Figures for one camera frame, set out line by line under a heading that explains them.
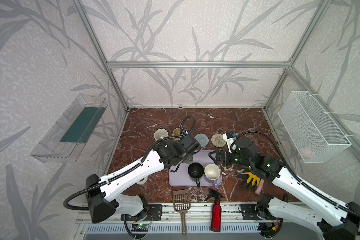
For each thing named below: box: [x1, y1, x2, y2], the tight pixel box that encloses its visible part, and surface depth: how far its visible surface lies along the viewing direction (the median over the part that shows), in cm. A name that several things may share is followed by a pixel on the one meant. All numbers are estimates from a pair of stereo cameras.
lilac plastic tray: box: [168, 150, 223, 187], surface depth 84 cm
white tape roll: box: [136, 177, 149, 185], surface depth 85 cm
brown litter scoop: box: [173, 189, 191, 236], surface depth 79 cm
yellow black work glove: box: [241, 172, 261, 191], surface depth 80 cm
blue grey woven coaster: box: [194, 133, 209, 148], surface depth 104 cm
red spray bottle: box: [204, 188, 224, 233], surface depth 72 cm
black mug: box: [188, 162, 205, 188], surface depth 81 cm
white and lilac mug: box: [204, 163, 221, 189], surface depth 82 cm
